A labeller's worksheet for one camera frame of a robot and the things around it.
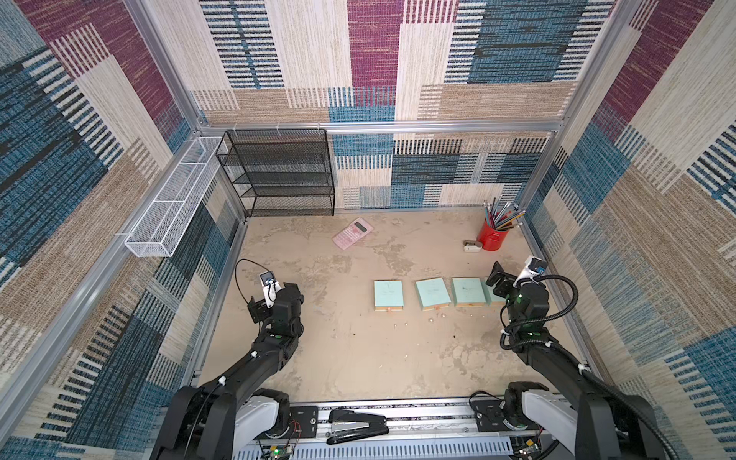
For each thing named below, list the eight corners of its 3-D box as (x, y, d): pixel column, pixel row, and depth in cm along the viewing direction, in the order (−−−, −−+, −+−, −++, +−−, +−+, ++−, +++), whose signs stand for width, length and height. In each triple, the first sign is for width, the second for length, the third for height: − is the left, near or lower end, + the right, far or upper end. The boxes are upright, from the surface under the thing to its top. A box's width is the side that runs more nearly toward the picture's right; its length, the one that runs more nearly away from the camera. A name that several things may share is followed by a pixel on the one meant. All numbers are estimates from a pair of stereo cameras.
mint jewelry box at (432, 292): (422, 310, 94) (423, 306, 92) (414, 285, 100) (415, 280, 98) (450, 306, 95) (452, 302, 93) (441, 281, 101) (443, 276, 99)
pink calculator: (342, 251, 111) (341, 247, 109) (330, 239, 115) (329, 235, 113) (373, 230, 117) (373, 226, 115) (361, 220, 121) (360, 216, 119)
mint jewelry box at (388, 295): (374, 311, 94) (374, 306, 92) (374, 285, 100) (374, 280, 98) (403, 310, 94) (404, 306, 92) (401, 285, 100) (402, 280, 98)
